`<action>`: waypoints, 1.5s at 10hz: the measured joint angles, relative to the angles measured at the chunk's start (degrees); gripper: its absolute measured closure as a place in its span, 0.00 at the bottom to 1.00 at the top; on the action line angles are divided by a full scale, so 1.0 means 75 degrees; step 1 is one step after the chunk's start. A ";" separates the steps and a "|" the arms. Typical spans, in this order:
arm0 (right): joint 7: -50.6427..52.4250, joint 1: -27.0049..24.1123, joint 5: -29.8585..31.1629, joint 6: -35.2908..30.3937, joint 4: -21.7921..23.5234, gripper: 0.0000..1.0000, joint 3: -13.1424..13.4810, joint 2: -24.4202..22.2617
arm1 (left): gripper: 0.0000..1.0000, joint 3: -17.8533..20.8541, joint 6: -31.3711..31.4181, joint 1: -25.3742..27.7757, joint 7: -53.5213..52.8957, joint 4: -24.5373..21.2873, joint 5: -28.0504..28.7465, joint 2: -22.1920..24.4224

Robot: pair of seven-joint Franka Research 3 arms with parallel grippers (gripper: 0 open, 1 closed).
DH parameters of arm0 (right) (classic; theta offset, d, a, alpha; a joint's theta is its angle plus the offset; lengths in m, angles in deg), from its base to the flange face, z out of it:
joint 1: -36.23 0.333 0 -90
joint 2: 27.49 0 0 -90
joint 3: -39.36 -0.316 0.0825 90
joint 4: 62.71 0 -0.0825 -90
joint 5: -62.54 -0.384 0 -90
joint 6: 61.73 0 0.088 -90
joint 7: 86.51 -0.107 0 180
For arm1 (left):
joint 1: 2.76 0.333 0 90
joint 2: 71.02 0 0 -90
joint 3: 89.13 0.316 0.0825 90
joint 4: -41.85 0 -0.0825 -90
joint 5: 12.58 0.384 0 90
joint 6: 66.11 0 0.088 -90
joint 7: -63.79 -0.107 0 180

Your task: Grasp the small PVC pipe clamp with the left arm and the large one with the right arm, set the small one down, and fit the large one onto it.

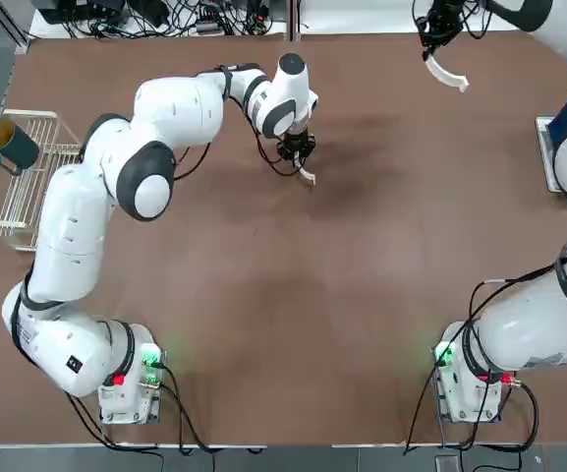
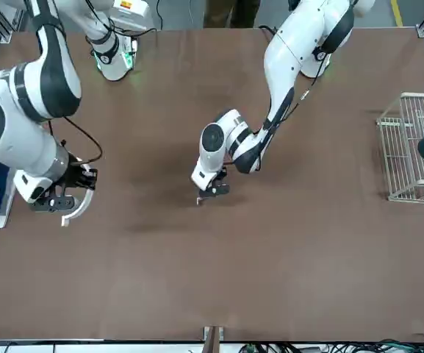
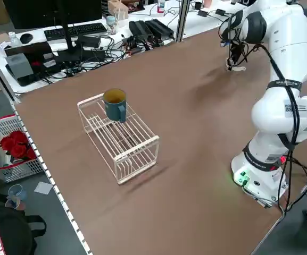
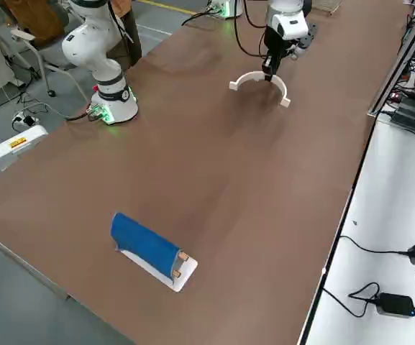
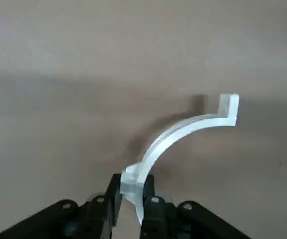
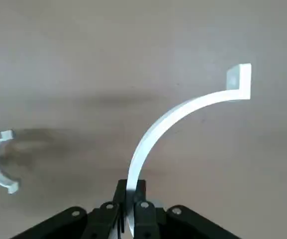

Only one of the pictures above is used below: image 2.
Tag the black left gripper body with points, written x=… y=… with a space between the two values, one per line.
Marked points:
x=222 y=175

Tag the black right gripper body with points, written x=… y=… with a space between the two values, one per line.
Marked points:
x=75 y=173

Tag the large white PVC pipe clamp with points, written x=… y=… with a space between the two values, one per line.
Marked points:
x=81 y=209

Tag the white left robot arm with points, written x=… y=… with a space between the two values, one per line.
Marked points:
x=289 y=55

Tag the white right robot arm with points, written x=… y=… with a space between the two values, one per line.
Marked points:
x=13 y=150

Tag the green lit circuit board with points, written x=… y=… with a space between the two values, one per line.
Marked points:
x=132 y=55

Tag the person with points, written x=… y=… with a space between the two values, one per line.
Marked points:
x=215 y=13

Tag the aluminium camera mount post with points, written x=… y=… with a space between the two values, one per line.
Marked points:
x=214 y=338

